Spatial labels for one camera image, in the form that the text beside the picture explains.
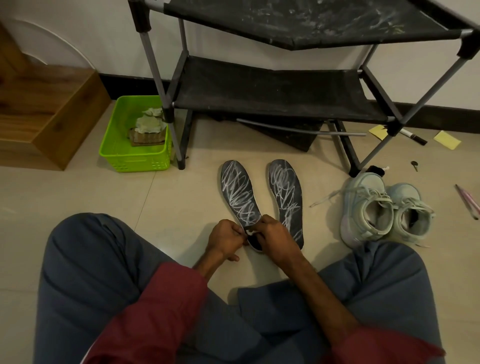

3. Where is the pink pen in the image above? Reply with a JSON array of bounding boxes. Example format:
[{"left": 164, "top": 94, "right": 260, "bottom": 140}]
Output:
[{"left": 455, "top": 184, "right": 480, "bottom": 221}]

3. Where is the green plastic basket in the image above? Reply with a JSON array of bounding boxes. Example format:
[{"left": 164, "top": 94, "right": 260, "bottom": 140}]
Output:
[{"left": 98, "top": 95, "right": 174, "bottom": 173}]

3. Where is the brown scrub pad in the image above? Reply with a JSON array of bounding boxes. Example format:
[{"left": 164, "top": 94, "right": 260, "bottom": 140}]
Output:
[{"left": 128, "top": 127, "right": 167, "bottom": 147}]

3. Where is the person's left leg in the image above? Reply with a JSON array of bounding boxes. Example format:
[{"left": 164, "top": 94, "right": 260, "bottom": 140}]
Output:
[{"left": 34, "top": 213, "right": 241, "bottom": 364}]

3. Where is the person's right hand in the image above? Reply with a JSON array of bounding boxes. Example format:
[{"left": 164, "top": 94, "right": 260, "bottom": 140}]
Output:
[{"left": 249, "top": 214, "right": 304, "bottom": 267}]

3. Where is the pale green sneaker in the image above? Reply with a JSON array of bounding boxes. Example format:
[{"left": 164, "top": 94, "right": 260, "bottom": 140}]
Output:
[
  {"left": 386, "top": 182, "right": 436, "bottom": 241},
  {"left": 340, "top": 172, "right": 394, "bottom": 249}
]

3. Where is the person's right forearm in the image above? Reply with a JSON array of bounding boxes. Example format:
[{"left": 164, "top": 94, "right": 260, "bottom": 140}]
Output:
[{"left": 277, "top": 251, "right": 447, "bottom": 364}]

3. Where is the person's left forearm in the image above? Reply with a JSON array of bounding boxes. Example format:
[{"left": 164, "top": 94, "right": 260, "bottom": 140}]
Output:
[{"left": 80, "top": 247, "right": 226, "bottom": 364}]

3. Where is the black marker pen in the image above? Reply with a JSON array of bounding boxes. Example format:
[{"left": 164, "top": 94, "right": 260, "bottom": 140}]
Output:
[{"left": 398, "top": 128, "right": 428, "bottom": 146}]

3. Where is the person's right leg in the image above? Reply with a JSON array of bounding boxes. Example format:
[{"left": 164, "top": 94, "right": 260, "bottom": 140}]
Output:
[{"left": 237, "top": 240, "right": 445, "bottom": 364}]

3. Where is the black insole with chalk scribbles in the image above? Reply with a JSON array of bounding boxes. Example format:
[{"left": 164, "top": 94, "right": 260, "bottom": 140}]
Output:
[
  {"left": 267, "top": 159, "right": 304, "bottom": 250},
  {"left": 219, "top": 160, "right": 264, "bottom": 253}
]

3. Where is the yellow sticky note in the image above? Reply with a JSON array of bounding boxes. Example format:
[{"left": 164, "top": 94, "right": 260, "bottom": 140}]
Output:
[
  {"left": 368, "top": 124, "right": 391, "bottom": 141},
  {"left": 433, "top": 130, "right": 462, "bottom": 151}
]

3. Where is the person's leg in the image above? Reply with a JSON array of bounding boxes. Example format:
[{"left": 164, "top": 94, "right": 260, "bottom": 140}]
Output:
[
  {"left": 34, "top": 213, "right": 241, "bottom": 364},
  {"left": 237, "top": 240, "right": 445, "bottom": 364}
]

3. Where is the wooden stair step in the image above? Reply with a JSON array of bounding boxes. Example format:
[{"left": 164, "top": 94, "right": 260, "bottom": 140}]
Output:
[{"left": 0, "top": 22, "right": 112, "bottom": 172}]

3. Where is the black fabric shoe rack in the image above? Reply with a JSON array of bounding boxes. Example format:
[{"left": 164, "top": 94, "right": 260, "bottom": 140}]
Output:
[{"left": 127, "top": 0, "right": 480, "bottom": 179}]

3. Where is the person's left hand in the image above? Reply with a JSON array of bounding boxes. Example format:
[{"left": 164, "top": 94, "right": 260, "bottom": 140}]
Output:
[{"left": 205, "top": 219, "right": 249, "bottom": 263}]

